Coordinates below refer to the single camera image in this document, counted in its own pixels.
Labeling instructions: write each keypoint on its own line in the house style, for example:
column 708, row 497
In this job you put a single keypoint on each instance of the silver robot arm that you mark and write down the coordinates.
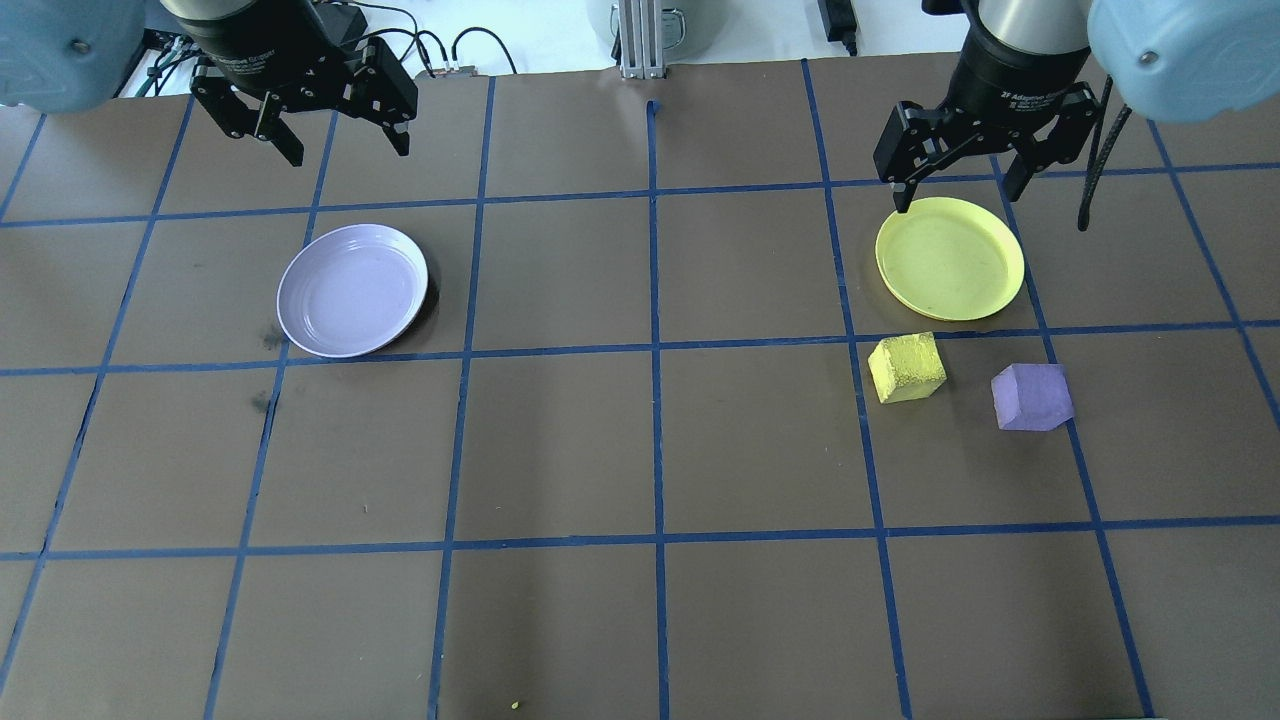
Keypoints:
column 60, row 50
column 1190, row 50

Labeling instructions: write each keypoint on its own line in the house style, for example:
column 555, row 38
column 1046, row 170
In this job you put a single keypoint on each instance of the purple foam block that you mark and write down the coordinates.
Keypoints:
column 1032, row 398

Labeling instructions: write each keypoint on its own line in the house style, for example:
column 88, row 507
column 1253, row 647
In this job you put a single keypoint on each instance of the yellow foam block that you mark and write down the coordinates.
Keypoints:
column 905, row 370

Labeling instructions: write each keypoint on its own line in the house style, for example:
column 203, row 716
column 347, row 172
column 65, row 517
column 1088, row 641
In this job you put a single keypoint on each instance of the purple plastic plate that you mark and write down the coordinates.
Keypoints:
column 350, row 292

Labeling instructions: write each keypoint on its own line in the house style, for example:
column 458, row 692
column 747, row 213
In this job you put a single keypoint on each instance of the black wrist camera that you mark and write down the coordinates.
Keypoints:
column 345, row 22
column 945, row 6

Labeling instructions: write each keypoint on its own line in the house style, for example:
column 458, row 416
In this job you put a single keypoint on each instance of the black power adapter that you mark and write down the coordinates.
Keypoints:
column 838, row 22

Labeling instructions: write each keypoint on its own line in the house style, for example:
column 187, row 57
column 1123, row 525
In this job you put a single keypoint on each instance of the aluminium profile post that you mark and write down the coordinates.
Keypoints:
column 640, row 40

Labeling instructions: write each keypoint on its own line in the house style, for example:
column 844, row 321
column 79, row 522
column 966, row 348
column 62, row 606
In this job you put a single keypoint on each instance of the yellow plastic plate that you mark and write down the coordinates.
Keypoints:
column 950, row 260

